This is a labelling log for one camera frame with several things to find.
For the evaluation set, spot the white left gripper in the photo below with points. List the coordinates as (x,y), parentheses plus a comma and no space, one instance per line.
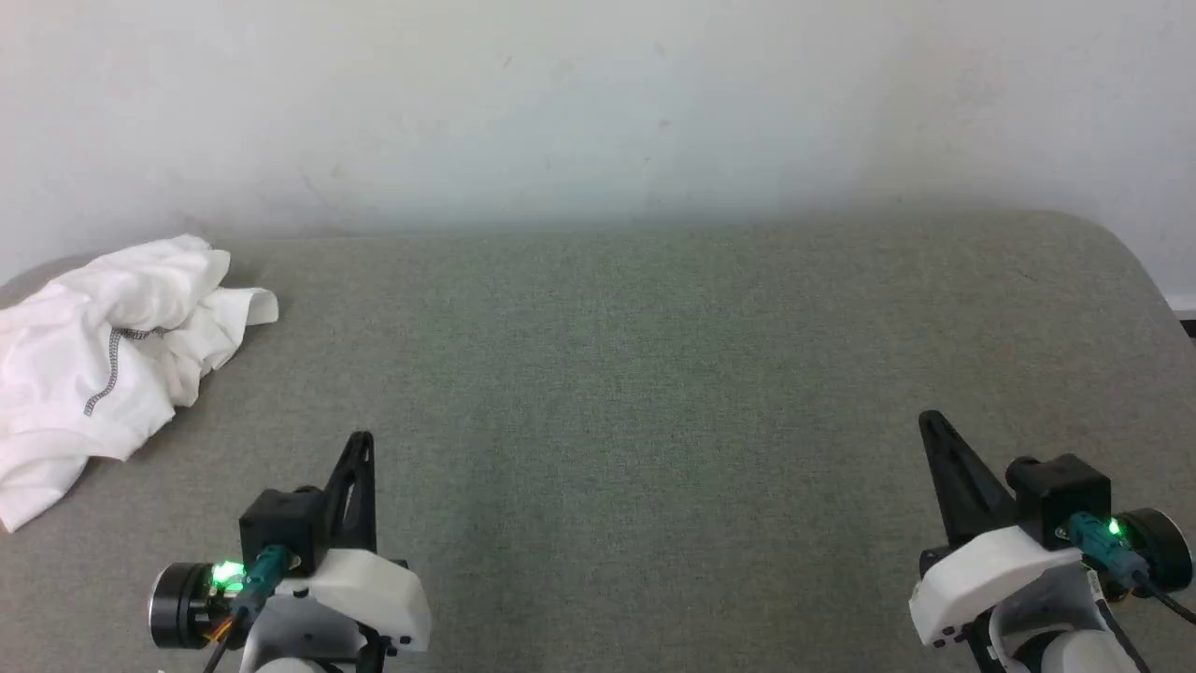
(374,589)

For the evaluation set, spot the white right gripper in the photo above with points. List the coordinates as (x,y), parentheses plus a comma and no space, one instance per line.
(981,570)

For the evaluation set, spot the white t-shirt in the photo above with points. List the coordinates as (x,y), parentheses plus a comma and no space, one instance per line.
(65,355)

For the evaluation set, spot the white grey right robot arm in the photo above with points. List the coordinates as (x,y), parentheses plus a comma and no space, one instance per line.
(1056,645)

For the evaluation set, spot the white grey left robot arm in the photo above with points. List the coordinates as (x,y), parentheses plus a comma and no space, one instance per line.
(299,636)

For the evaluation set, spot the black round right wrist module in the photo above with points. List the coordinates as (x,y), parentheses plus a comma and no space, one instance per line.
(1163,551)

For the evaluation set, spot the black round wrist module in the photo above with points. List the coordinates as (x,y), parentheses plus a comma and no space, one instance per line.
(1163,551)
(177,608)

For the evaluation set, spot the black round left wrist module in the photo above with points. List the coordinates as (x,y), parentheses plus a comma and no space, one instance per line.
(177,608)

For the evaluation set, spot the grey fabric sofa cushion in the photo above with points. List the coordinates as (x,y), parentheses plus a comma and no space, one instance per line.
(635,393)

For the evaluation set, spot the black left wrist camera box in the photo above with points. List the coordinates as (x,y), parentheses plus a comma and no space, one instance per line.
(280,519)

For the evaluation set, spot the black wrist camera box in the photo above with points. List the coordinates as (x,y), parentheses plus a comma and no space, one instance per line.
(1065,495)
(280,519)

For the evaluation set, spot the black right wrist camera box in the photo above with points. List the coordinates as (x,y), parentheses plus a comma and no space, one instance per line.
(1065,495)

